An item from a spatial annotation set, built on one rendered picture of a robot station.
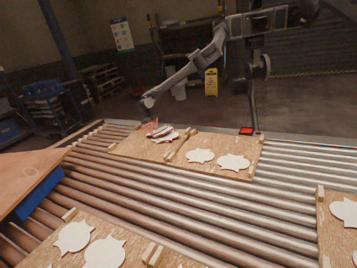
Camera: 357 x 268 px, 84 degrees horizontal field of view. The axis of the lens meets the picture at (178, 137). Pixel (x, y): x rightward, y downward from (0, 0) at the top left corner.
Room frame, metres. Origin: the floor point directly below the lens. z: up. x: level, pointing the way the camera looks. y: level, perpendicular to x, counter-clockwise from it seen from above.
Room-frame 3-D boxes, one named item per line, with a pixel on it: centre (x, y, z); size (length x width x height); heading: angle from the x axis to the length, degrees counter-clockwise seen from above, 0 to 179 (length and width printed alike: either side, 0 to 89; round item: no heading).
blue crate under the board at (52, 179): (0.80, 0.82, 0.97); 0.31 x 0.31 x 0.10; 79
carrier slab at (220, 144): (0.86, -0.18, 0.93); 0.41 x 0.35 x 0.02; 57
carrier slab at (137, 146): (1.09, 0.17, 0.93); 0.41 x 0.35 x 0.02; 58
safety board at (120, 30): (6.73, 1.08, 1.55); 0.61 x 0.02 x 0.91; 65
